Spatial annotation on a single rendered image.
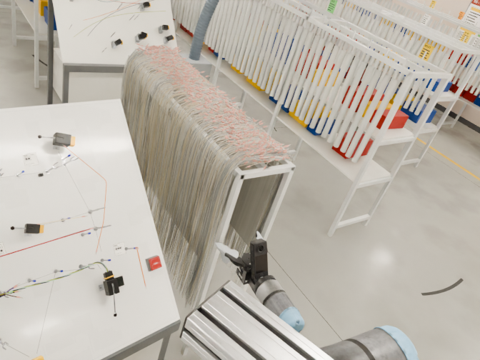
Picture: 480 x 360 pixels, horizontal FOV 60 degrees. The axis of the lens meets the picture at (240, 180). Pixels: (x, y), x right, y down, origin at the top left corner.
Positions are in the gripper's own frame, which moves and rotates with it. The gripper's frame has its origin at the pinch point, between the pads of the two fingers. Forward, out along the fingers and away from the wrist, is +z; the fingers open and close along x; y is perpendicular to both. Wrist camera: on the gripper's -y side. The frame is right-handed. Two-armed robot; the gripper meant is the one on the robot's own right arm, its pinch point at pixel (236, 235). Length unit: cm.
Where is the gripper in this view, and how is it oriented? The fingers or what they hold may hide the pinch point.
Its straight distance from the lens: 134.1
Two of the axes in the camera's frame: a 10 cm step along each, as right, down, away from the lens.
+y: -1.4, 7.8, 6.0
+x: 8.8, -1.8, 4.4
